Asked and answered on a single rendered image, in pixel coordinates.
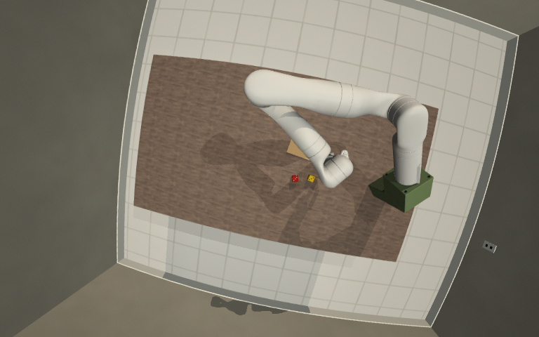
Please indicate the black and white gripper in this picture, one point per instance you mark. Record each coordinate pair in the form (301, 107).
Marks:
(343, 152)

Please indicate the tan flat mat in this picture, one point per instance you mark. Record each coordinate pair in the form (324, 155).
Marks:
(293, 149)

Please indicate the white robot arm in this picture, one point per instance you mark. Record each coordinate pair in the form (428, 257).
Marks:
(278, 92)

